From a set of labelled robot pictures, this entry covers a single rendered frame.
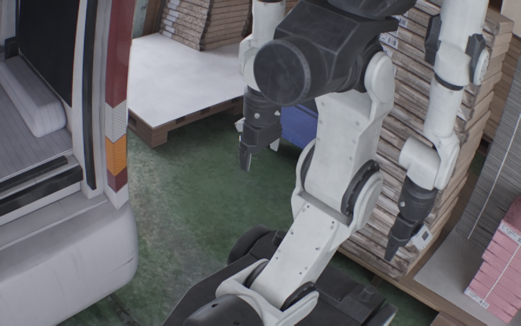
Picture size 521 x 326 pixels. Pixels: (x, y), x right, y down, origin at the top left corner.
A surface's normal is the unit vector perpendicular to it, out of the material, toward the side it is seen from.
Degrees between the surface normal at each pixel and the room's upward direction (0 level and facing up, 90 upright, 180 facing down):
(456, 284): 0
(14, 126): 0
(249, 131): 101
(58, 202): 0
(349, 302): 45
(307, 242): 60
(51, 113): 40
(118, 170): 85
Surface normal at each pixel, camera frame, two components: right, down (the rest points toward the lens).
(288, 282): -0.33, -0.36
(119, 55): 0.93, 0.26
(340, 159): -0.65, 0.45
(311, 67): 0.73, -0.04
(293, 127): 0.18, -0.83
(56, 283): 0.79, 0.40
